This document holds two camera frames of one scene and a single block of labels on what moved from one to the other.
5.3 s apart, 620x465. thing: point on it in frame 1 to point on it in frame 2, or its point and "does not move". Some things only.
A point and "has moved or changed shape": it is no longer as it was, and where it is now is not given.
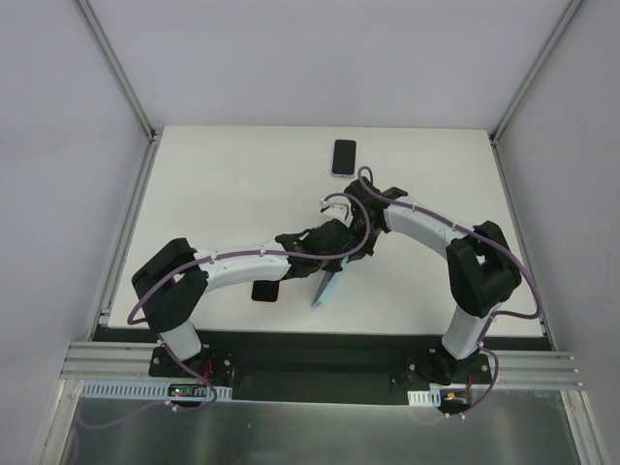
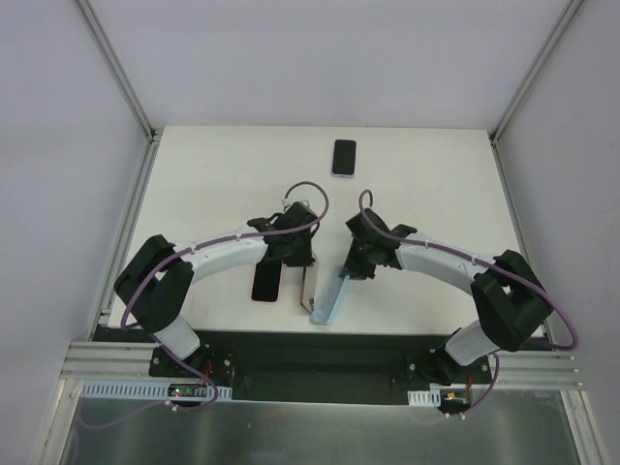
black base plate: (326, 365) does not move
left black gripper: (336, 237) to (297, 252)
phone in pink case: (265, 292) does not move
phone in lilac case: (344, 158) does not move
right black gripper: (364, 240) to (356, 262)
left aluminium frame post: (153, 137) does not move
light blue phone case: (331, 284) has moved or changed shape
